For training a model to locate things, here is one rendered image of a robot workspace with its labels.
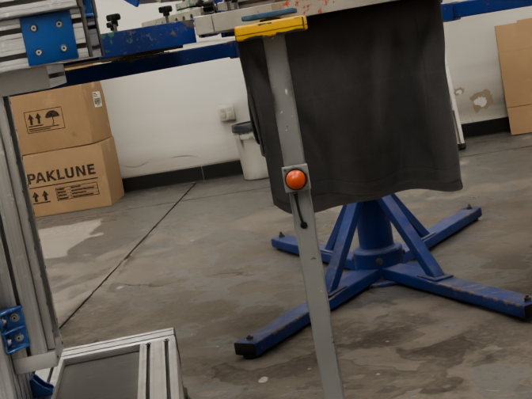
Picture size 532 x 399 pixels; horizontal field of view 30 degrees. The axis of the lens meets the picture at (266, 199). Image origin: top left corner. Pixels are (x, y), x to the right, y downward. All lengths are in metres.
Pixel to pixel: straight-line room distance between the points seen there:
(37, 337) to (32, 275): 0.13
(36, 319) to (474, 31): 5.13
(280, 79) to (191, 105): 5.03
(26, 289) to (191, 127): 4.91
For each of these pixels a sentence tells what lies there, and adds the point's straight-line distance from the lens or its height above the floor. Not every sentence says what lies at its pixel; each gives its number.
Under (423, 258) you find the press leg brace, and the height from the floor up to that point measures 0.12.
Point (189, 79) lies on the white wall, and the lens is 6.91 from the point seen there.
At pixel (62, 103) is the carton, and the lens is 6.62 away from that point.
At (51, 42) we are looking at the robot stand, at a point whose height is 0.98.
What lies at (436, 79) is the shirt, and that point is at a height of 0.77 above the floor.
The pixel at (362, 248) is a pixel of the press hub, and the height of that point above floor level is 0.12.
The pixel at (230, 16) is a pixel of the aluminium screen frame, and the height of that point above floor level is 0.98.
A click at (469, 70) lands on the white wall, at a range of 6.87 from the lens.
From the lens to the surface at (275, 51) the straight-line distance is 1.90.
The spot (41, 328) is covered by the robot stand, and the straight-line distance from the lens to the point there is 2.12.
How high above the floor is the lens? 0.93
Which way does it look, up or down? 9 degrees down
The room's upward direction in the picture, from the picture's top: 10 degrees counter-clockwise
